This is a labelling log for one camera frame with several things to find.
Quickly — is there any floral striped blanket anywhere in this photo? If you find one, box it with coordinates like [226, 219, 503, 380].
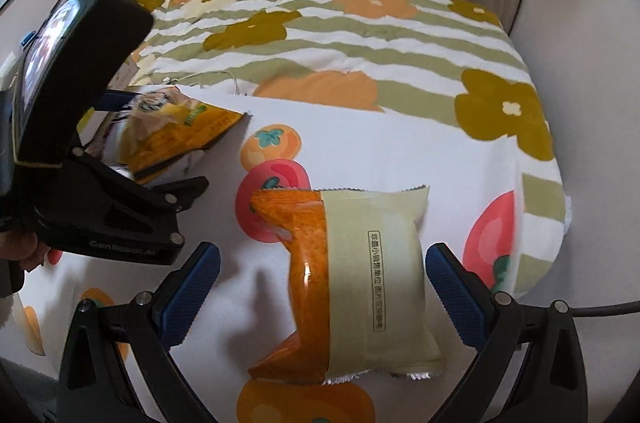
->
[120, 0, 573, 299]

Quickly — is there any orange beige snack packet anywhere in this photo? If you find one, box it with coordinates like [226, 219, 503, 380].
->
[247, 185, 443, 386]

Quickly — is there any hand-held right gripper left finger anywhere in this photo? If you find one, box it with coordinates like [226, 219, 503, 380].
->
[57, 241, 222, 423]

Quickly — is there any person's left hand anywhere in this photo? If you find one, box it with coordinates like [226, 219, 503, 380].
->
[0, 230, 51, 299]

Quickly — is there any white fruit print sheet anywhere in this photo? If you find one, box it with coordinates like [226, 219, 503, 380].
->
[0, 88, 528, 423]

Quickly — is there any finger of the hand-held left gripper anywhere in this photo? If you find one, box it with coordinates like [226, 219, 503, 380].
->
[92, 89, 143, 111]
[150, 175, 210, 210]

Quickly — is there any yellow orange snack packet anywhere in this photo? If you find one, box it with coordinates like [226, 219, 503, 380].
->
[82, 85, 251, 186]

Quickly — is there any black cable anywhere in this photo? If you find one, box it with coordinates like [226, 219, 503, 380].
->
[567, 300, 640, 319]

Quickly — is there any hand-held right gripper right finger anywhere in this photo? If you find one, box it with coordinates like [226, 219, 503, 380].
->
[425, 242, 588, 423]

